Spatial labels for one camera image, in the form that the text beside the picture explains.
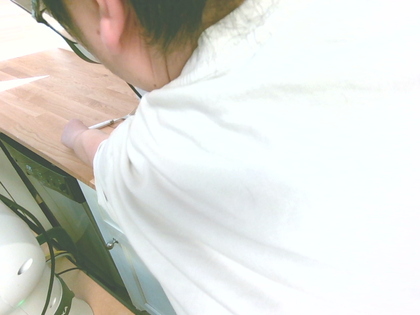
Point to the person's bare hand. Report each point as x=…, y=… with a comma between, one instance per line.
x=73, y=131

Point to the person's bare forearm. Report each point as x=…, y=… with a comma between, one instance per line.
x=90, y=146

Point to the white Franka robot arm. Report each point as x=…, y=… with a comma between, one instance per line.
x=19, y=262

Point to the metal cabinet knob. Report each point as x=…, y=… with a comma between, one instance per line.
x=111, y=243

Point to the white cabinet door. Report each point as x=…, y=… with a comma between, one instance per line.
x=131, y=262

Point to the person in white shirt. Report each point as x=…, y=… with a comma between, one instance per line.
x=262, y=170

